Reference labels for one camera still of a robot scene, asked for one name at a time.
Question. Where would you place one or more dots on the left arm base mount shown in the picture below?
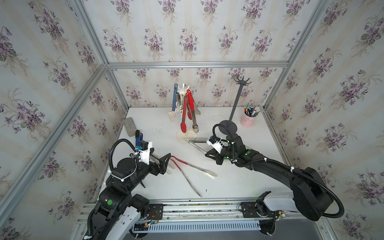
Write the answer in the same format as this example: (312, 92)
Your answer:
(141, 228)

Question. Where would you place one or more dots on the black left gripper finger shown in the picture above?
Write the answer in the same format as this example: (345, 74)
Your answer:
(163, 170)
(164, 161)

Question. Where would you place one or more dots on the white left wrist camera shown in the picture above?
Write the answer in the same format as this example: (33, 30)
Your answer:
(144, 151)

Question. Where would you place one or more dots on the pink pen cup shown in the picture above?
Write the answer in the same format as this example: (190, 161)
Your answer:
(249, 116)

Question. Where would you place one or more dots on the blue handled cream tongs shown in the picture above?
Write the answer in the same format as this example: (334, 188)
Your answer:
(171, 114)

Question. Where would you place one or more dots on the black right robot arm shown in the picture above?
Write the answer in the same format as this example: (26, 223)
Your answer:
(311, 197)

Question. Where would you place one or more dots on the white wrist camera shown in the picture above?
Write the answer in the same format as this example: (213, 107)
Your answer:
(217, 144)
(144, 151)

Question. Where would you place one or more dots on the steel cream-tipped tongs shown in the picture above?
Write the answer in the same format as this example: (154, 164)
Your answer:
(197, 145)
(156, 160)

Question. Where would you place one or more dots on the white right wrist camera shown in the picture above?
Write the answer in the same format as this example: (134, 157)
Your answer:
(217, 144)

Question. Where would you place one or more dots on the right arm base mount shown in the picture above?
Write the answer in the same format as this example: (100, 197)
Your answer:
(267, 225)

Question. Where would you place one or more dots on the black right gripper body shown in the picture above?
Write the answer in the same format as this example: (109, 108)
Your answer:
(226, 153)

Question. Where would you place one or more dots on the red handled tongs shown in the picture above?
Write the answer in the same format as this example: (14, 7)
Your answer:
(192, 110)
(193, 174)

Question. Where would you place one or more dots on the red handled tongs front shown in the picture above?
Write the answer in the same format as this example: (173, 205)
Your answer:
(193, 174)

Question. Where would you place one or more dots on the red steel tongs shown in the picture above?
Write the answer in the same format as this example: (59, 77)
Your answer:
(186, 108)

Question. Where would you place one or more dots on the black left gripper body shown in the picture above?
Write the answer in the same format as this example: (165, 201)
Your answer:
(153, 169)

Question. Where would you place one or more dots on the dark grey utensil rack stand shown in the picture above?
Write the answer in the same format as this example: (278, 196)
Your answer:
(228, 126)

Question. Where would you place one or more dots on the grey stone block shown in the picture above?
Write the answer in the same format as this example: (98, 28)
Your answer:
(130, 126)

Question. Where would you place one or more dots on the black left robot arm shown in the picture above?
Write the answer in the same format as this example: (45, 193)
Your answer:
(117, 197)

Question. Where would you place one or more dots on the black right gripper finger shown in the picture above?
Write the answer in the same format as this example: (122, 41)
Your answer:
(211, 152)
(211, 156)

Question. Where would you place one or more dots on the white utensil rack stand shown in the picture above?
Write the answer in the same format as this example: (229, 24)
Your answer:
(190, 133)

